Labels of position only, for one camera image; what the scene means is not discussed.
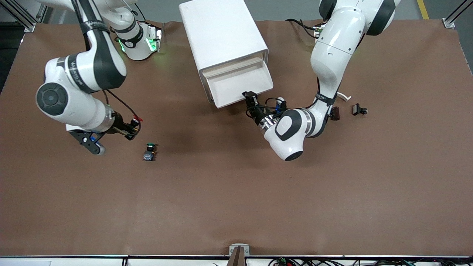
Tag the white drawer cabinet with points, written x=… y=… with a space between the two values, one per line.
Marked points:
x=221 y=33

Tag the white plastic drawer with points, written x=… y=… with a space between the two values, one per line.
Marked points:
x=232 y=66
x=240 y=87

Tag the grey metal table bracket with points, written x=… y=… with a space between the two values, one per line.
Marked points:
x=232 y=249

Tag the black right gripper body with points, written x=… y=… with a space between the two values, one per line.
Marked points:
x=121 y=126

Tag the red push button switch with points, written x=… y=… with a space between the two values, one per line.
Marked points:
x=138 y=119

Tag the green push button switch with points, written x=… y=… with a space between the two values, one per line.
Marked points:
x=149 y=153

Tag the aluminium frame post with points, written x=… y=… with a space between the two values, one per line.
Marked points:
x=448 y=23
x=29 y=26

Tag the white curved pipe clamp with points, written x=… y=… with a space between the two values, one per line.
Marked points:
x=345 y=96

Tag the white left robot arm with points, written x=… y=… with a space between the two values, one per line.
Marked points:
x=332 y=51

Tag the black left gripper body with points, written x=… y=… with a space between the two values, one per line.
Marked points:
x=257 y=113

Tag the black square push button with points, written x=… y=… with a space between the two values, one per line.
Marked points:
x=357 y=109

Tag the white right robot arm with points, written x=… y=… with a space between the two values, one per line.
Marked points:
x=85 y=68

